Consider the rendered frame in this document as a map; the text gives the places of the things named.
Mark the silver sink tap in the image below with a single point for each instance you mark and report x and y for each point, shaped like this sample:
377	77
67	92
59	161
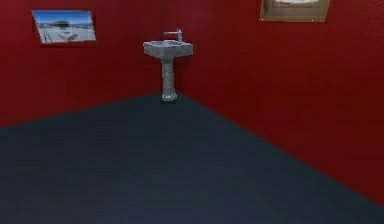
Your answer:
177	33

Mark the grey stone pedestal sink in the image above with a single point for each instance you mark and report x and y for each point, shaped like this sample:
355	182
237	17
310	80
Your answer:
167	63

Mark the brown framed wall picture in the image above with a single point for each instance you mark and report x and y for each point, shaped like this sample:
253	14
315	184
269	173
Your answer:
294	13

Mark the blue landscape wall picture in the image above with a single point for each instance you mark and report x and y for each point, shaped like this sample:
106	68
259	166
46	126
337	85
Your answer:
64	26

